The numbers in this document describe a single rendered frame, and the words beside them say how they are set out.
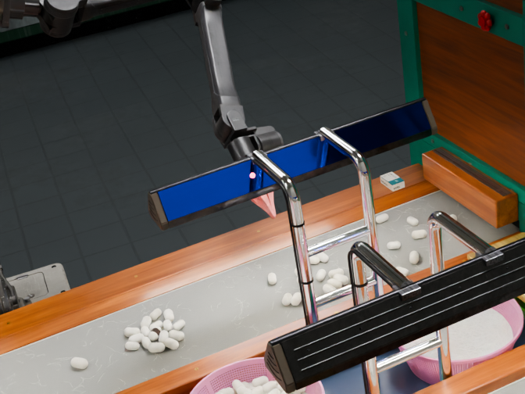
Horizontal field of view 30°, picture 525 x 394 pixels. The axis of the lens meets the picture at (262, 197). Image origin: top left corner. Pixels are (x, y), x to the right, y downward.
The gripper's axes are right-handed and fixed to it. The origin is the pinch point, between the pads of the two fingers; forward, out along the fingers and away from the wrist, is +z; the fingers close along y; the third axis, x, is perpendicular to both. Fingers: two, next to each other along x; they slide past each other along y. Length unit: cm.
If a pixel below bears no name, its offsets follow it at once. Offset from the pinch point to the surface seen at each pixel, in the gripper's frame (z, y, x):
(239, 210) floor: -60, 40, 164
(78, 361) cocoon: 16, -52, -1
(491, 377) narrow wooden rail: 55, 13, -34
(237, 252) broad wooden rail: 2.3, -8.7, 10.6
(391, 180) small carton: -1.1, 35.3, 11.0
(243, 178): 1.0, -12.0, -30.5
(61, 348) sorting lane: 9, -54, 7
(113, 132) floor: -148, 19, 237
